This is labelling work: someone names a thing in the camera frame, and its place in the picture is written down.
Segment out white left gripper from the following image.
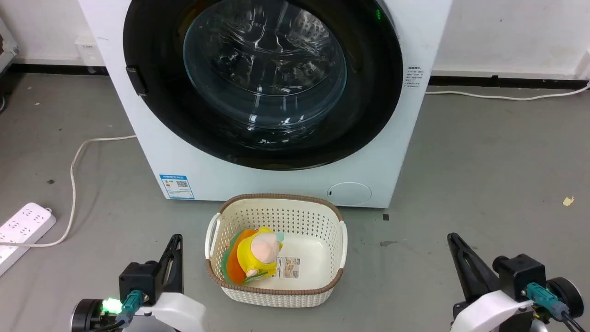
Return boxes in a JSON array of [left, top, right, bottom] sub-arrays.
[[131, 234, 207, 332]]

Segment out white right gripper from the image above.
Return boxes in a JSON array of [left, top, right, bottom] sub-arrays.
[[447, 232, 535, 332]]

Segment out white front-load washing machine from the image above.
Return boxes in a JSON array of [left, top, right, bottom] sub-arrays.
[[77, 0, 453, 209]]

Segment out black round glass washer door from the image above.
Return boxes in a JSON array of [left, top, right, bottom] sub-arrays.
[[123, 0, 404, 171]]

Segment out yellow orange doll toy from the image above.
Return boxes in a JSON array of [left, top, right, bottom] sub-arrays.
[[221, 226, 285, 285]]

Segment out blue energy label sticker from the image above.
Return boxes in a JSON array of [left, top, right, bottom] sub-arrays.
[[159, 174, 195, 200]]

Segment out paper label with print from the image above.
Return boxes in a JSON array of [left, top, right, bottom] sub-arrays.
[[277, 256, 300, 279]]

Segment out white perforated laundry basket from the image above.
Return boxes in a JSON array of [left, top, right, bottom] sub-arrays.
[[205, 193, 348, 308]]

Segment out round white filter cover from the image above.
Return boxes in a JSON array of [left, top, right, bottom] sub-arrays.
[[327, 182, 372, 207]]

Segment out white power strip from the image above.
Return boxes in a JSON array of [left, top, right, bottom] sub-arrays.
[[0, 202, 57, 276]]

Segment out small text sticker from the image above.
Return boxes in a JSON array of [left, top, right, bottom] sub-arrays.
[[405, 66, 425, 89]]

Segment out teal plug left camera cable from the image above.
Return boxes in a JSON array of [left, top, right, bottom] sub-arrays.
[[90, 289, 140, 332]]

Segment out teal plug camera cable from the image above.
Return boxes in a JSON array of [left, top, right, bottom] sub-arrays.
[[526, 282, 588, 332], [90, 289, 140, 332]]

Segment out teal plug right camera cable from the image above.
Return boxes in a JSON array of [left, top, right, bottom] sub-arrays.
[[526, 282, 588, 332]]

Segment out white power cable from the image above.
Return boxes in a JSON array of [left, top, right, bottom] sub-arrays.
[[425, 82, 590, 101], [0, 135, 137, 248]]

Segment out black door handle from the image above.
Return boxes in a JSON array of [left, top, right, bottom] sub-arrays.
[[125, 66, 148, 96]]

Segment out white wall outlet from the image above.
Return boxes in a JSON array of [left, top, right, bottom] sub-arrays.
[[75, 36, 105, 68]]

